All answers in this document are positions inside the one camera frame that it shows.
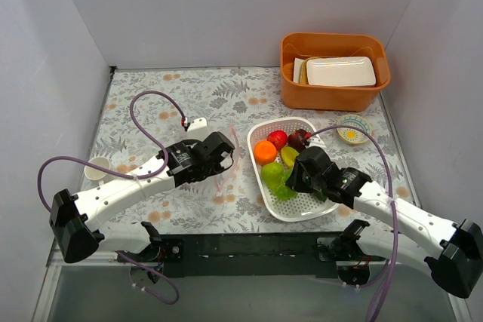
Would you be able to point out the dark green avocado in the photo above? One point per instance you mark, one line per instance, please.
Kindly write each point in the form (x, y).
(320, 196)

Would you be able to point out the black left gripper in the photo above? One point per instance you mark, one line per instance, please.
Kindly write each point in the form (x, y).
(213, 150)

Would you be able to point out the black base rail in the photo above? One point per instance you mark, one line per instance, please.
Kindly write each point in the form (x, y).
(251, 254)

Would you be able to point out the yellow star fruit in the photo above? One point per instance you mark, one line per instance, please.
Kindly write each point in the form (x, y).
(288, 156)

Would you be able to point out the orange fruit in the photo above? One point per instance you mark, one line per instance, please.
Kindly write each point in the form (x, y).
(264, 152)

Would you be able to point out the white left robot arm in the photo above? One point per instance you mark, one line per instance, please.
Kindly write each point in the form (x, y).
(82, 224)

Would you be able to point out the green grape bunch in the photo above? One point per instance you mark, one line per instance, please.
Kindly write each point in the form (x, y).
(281, 191)

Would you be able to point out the white cup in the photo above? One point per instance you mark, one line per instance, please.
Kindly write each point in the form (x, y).
(95, 175)

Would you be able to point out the yellow plate in tub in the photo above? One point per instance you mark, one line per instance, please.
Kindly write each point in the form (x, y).
(300, 73)

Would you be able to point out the orange plastic tub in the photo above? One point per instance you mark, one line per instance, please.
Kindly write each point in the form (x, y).
(310, 45)

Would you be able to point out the white rectangular plate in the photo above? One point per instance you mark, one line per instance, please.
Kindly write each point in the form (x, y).
(341, 72)

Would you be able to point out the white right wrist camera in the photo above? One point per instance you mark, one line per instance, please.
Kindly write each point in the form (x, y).
(316, 142)

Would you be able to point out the dark purple fruit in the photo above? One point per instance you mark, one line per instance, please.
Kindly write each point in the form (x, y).
(299, 139)

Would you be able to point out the red strawberry fruit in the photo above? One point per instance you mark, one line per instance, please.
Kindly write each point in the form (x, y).
(278, 138)

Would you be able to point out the small patterned bowl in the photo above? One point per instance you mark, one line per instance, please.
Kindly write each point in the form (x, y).
(353, 129)

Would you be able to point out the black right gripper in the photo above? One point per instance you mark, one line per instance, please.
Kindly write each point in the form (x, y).
(312, 170)

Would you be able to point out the clear zip top bag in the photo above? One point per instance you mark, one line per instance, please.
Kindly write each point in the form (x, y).
(217, 185)

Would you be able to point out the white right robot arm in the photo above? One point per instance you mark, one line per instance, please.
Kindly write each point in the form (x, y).
(449, 252)

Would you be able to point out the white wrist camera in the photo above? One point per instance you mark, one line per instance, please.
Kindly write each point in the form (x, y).
(197, 129)
(316, 142)

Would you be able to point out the floral table mat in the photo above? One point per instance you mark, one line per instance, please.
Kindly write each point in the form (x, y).
(144, 104)

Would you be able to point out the green pear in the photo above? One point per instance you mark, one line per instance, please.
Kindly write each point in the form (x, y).
(271, 174)

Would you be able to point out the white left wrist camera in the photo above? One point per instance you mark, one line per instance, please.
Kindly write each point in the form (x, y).
(197, 129)

